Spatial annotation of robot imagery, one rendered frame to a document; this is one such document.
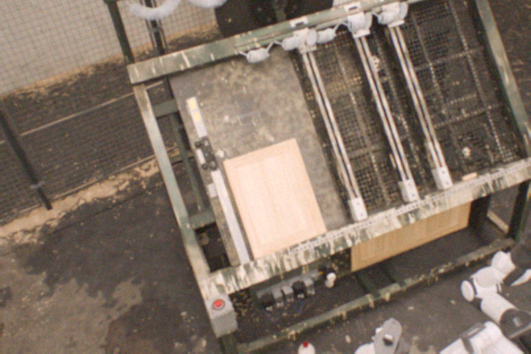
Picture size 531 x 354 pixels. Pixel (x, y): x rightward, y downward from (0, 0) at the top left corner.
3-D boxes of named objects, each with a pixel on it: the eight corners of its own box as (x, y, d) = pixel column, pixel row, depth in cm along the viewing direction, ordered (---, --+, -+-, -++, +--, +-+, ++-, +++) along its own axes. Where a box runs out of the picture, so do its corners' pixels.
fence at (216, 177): (240, 264, 287) (241, 265, 283) (186, 100, 287) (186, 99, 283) (249, 261, 288) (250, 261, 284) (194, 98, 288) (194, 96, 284)
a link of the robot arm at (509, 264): (538, 252, 189) (518, 269, 197) (510, 238, 190) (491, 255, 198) (537, 276, 181) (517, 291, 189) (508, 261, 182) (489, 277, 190)
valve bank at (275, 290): (262, 331, 287) (257, 305, 272) (254, 311, 298) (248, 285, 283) (344, 298, 297) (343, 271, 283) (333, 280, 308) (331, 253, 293)
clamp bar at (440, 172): (434, 190, 311) (457, 190, 288) (371, 2, 312) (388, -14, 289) (449, 185, 313) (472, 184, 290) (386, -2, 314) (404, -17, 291)
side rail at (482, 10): (517, 159, 330) (529, 157, 319) (461, -6, 331) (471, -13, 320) (527, 155, 332) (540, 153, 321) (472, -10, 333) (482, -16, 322)
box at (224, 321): (216, 339, 267) (210, 318, 256) (210, 321, 276) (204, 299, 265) (239, 330, 269) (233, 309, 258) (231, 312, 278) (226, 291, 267)
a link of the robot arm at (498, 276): (534, 265, 190) (514, 273, 202) (510, 253, 191) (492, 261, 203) (529, 280, 187) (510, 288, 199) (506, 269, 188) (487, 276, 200)
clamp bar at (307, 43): (351, 221, 300) (367, 224, 277) (285, 27, 301) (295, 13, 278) (366, 216, 302) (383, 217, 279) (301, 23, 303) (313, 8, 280)
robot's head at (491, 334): (499, 347, 178) (503, 332, 172) (477, 363, 175) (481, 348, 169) (483, 333, 183) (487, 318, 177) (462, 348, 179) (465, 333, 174)
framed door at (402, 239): (351, 269, 353) (352, 271, 351) (348, 211, 319) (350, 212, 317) (465, 224, 371) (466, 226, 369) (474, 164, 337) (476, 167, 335)
